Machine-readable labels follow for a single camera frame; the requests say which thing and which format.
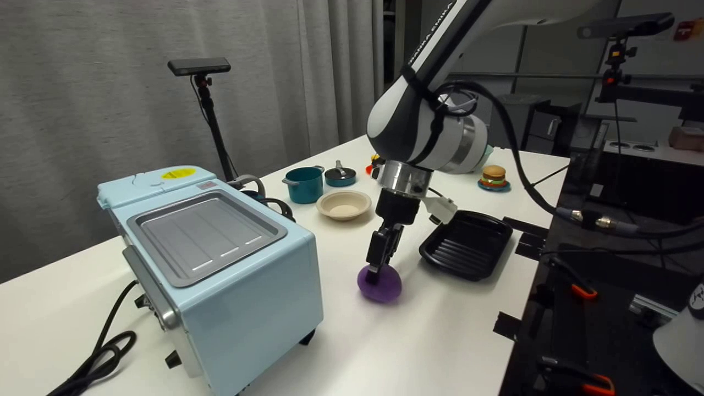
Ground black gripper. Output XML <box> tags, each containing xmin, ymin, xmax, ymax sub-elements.
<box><xmin>364</xmin><ymin>162</ymin><xmax>431</xmax><ymax>285</ymax></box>

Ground purple plush toy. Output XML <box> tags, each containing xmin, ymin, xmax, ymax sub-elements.
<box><xmin>357</xmin><ymin>266</ymin><xmax>403</xmax><ymax>304</ymax></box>

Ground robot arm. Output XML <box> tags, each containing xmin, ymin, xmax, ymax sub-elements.
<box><xmin>358</xmin><ymin>0</ymin><xmax>599</xmax><ymax>290</ymax></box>

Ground beige white plate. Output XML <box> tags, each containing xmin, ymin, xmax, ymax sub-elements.
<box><xmin>317</xmin><ymin>191</ymin><xmax>372</xmax><ymax>222</ymax></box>

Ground red yellow toy pieces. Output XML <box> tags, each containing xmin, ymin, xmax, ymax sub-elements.
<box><xmin>364</xmin><ymin>155</ymin><xmax>383</xmax><ymax>178</ymax></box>

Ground teal toy pot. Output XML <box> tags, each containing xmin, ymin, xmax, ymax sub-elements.
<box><xmin>283</xmin><ymin>168</ymin><xmax>324</xmax><ymax>205</ymax></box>

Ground toy burger on plate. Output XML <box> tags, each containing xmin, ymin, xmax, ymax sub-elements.
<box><xmin>477</xmin><ymin>165</ymin><xmax>511</xmax><ymax>195</ymax></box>

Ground dark pot lid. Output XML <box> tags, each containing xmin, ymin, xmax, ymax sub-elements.
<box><xmin>326</xmin><ymin>162</ymin><xmax>357</xmax><ymax>188</ymax></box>

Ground black grill pan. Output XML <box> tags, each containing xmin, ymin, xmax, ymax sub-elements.
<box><xmin>417</xmin><ymin>211</ymin><xmax>513</xmax><ymax>282</ymax></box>

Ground light blue toaster oven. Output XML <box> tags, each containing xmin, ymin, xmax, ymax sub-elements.
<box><xmin>97</xmin><ymin>165</ymin><xmax>324</xmax><ymax>396</ymax></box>

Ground grey round object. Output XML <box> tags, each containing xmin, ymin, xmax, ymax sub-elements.
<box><xmin>653</xmin><ymin>285</ymin><xmax>704</xmax><ymax>395</ymax></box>

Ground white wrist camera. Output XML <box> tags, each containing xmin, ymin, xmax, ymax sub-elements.
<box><xmin>423</xmin><ymin>190</ymin><xmax>458</xmax><ymax>225</ymax></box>

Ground orange handled clamp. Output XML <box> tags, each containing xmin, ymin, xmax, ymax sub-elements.
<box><xmin>538</xmin><ymin>357</ymin><xmax>615</xmax><ymax>396</ymax></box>
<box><xmin>550</xmin><ymin>257</ymin><xmax>599</xmax><ymax>302</ymax></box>

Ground black camera on stand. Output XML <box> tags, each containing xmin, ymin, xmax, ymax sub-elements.
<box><xmin>576</xmin><ymin>14</ymin><xmax>676</xmax><ymax>41</ymax></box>
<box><xmin>166</xmin><ymin>58</ymin><xmax>235</xmax><ymax>181</ymax></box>

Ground orange handled lower clamp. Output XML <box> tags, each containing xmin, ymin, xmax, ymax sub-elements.
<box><xmin>538</xmin><ymin>357</ymin><xmax>615</xmax><ymax>396</ymax></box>

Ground black power cable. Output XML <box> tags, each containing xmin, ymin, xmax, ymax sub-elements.
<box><xmin>46</xmin><ymin>279</ymin><xmax>142</xmax><ymax>396</ymax></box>

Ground black camera on right stand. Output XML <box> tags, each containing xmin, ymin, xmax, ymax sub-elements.
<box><xmin>576</xmin><ymin>14</ymin><xmax>676</xmax><ymax>41</ymax></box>

